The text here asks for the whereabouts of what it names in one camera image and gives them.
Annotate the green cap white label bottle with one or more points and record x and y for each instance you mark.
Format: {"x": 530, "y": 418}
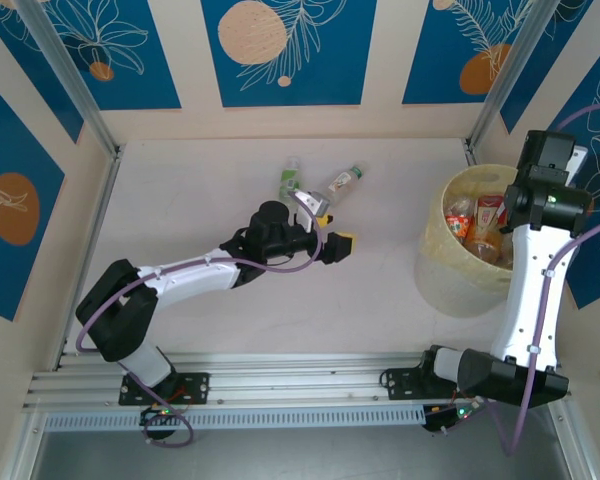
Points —
{"x": 342, "y": 182}

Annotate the orange cap plastic bottle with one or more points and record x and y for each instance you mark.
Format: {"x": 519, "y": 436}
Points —
{"x": 457, "y": 223}

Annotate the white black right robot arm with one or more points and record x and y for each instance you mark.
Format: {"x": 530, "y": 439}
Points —
{"x": 530, "y": 300}

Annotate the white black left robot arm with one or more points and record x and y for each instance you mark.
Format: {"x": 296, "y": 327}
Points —
{"x": 195, "y": 272}

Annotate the yellow plastic bin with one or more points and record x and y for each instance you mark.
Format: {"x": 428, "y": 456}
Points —
{"x": 450, "y": 280}

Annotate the green label plastic bottle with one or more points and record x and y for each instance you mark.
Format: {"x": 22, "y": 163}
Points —
{"x": 289, "y": 180}

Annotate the small circuit board green LED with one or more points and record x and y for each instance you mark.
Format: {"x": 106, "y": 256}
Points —
{"x": 455, "y": 414}
{"x": 155, "y": 415}

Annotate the aluminium frame post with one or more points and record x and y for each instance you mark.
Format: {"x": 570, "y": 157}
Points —
{"x": 75, "y": 85}
{"x": 510, "y": 75}

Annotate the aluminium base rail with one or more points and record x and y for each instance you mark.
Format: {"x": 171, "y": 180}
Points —
{"x": 290, "y": 380}

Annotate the aluminium table edge rail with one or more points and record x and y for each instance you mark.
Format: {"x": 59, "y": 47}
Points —
{"x": 92, "y": 250}

